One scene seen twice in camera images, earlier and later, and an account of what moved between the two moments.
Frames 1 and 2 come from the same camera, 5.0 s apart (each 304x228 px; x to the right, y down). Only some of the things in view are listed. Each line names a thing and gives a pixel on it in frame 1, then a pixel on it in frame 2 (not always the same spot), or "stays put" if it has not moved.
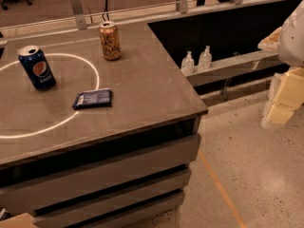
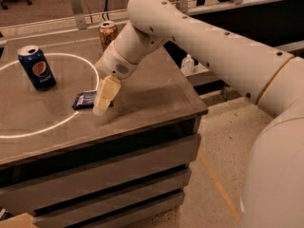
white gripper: [293, 37] → [114, 64]
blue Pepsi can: [37, 67] stays put
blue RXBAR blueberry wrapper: [94, 98] stays put
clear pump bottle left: [188, 65] stays put
